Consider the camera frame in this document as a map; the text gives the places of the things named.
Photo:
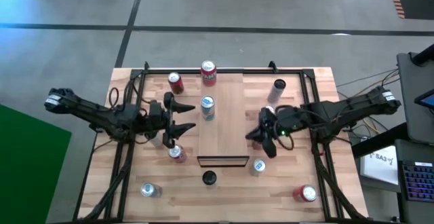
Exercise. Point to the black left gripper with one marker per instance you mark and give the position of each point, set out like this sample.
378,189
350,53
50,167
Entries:
157,118

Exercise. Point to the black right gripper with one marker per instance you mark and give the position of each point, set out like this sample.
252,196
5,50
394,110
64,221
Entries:
269,122

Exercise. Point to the blue silver Red Bull can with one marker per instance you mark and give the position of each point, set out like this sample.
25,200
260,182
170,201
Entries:
207,110
257,168
151,190

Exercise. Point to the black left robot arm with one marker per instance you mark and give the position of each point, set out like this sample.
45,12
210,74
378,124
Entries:
101,115

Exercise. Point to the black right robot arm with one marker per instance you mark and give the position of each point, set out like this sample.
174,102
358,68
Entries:
339,115

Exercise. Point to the red Coca-Cola Star Wars can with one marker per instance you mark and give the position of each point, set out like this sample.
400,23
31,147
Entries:
178,154
176,85

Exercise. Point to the black clamp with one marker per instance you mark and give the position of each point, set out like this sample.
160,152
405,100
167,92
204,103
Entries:
272,66
146,66

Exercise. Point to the red soda can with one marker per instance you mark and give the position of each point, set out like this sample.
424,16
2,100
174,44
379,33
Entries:
305,193

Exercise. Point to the black desk edge bar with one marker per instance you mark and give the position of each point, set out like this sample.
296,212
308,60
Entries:
376,141

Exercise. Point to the white SA3 paper sign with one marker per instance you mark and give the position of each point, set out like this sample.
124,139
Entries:
379,168

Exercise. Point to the grey side desk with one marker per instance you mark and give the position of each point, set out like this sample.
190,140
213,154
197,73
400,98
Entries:
412,149

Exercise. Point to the backlit keyboard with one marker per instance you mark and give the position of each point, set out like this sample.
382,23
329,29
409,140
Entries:
418,183

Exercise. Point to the green floor mat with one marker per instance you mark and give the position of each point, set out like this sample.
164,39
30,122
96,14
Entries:
27,169

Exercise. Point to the grey rounded panel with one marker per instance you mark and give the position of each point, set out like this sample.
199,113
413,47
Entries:
413,81

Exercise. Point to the tablet screen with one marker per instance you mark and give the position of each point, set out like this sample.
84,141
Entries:
427,100

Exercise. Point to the black pole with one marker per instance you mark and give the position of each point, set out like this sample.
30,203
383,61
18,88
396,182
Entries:
424,56

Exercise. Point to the wooden shelf with black frame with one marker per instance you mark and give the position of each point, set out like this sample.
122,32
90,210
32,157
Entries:
225,132

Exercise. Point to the black aluminium table frame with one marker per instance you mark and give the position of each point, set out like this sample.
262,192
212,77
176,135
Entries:
135,73

